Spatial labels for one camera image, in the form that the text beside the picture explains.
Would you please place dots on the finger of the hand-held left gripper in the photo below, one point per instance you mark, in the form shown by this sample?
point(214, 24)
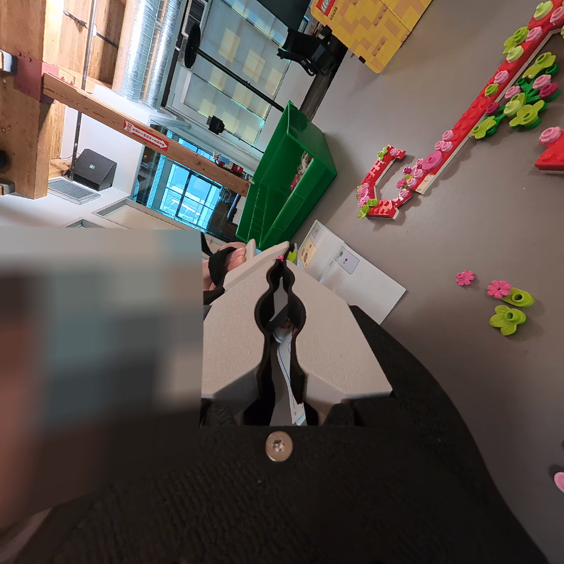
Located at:
point(255, 268)
point(252, 249)

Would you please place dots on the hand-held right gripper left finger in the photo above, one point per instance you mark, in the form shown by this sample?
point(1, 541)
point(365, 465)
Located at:
point(229, 343)

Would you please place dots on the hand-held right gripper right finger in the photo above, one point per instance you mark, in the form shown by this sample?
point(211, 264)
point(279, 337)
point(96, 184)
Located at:
point(339, 352)

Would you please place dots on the small lime lego piece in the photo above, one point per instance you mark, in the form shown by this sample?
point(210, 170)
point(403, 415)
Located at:
point(291, 254)

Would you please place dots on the red curved lego build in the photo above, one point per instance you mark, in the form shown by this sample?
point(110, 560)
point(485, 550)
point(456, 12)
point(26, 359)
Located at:
point(387, 207)

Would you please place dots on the pink lego flower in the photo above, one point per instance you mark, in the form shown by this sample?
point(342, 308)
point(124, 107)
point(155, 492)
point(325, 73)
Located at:
point(498, 289)
point(465, 278)

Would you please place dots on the lime lego leaf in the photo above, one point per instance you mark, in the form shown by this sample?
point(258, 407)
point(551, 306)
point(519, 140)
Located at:
point(507, 320)
point(520, 298)

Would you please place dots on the yellow lego box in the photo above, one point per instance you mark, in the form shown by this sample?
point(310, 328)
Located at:
point(370, 31)

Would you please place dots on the long red lego bar build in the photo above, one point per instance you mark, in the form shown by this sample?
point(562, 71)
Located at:
point(467, 113)

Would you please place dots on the red lego block with flower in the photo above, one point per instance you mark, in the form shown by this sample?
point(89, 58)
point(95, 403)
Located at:
point(553, 161)

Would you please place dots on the person's left hand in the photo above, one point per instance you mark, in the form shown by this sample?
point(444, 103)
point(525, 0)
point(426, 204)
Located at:
point(239, 260)

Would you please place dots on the green plastic crate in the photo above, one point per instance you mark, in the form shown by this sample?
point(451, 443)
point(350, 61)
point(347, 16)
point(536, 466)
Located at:
point(282, 211)

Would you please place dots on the white instruction booklet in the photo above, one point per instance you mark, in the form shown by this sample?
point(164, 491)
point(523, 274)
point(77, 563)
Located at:
point(352, 282)

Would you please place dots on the wooden beam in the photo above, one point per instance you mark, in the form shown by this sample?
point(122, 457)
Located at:
point(198, 161)

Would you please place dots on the frosted window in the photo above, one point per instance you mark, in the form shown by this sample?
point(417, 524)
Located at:
point(246, 114)

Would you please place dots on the red arrow sign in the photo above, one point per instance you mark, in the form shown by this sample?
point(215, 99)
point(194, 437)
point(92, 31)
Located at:
point(145, 134)

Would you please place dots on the black rod with disc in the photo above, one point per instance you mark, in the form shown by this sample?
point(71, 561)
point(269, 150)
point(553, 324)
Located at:
point(238, 77)

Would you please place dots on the black speaker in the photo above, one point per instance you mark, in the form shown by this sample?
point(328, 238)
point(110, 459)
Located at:
point(94, 169)

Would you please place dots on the white vent grille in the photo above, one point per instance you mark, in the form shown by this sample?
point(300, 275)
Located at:
point(72, 190)

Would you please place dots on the lime and pink flower bunch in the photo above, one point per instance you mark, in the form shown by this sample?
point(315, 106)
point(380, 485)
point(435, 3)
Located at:
point(526, 112)

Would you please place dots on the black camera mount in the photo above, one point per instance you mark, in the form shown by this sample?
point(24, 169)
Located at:
point(308, 46)

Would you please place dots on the metal duct pipe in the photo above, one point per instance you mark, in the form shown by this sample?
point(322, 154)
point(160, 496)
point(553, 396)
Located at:
point(150, 53)

